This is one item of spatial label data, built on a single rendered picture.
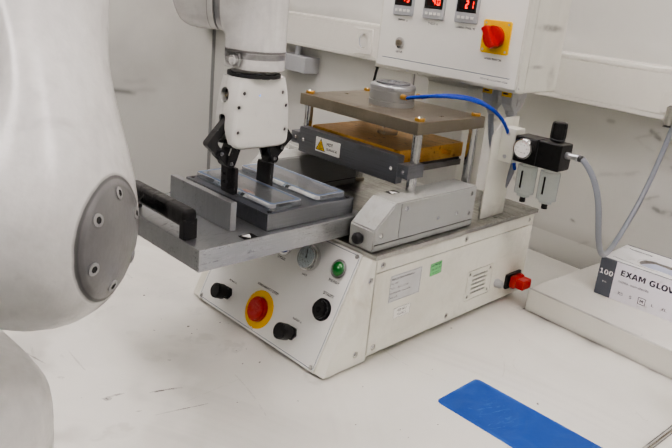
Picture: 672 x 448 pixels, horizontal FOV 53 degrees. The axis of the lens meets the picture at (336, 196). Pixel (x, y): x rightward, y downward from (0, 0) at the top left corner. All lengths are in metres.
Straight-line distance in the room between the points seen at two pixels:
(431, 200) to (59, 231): 0.76
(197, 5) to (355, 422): 0.59
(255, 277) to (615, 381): 0.59
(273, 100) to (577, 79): 0.78
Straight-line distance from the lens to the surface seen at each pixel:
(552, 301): 1.30
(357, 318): 1.00
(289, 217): 0.93
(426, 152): 1.11
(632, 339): 1.24
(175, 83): 2.65
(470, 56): 1.23
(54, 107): 0.38
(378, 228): 0.97
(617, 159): 1.55
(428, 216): 1.06
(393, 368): 1.06
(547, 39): 1.24
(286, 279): 1.07
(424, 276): 1.09
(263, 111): 0.95
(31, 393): 0.48
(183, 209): 0.86
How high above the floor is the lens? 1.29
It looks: 17 degrees down
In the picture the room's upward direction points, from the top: 6 degrees clockwise
